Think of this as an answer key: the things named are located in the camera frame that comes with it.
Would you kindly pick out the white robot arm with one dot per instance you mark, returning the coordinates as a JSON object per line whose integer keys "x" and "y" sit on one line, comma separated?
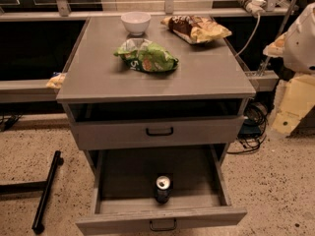
{"x": 297, "y": 49}

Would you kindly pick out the black metal floor stand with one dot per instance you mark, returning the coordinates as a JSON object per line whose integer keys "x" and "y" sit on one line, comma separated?
{"x": 39, "y": 186}

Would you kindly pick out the closed top drawer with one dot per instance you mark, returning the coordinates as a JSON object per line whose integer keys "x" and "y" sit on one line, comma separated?
{"x": 156, "y": 132}

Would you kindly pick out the small yellow snack bag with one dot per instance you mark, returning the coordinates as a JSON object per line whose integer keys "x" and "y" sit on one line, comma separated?
{"x": 56, "y": 81}

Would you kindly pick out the white power strip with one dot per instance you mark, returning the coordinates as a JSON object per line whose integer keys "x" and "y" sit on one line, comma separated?
{"x": 254, "y": 7}

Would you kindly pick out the open middle drawer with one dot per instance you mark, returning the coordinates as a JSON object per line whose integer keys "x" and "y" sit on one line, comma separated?
{"x": 124, "y": 191}

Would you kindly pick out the grey drawer cabinet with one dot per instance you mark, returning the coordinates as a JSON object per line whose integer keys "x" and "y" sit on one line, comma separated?
{"x": 208, "y": 81}

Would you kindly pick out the brown yellow chip bag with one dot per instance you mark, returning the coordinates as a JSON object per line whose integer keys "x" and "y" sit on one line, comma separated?
{"x": 196, "y": 29}

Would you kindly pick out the blue pepsi can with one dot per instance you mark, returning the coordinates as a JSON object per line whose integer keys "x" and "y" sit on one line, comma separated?
{"x": 162, "y": 189}

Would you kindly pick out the white bowl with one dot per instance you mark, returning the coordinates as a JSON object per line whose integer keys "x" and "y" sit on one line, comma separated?
{"x": 136, "y": 23}

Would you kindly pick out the green chip bag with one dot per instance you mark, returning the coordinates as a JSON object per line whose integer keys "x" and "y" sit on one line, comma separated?
{"x": 146, "y": 56}

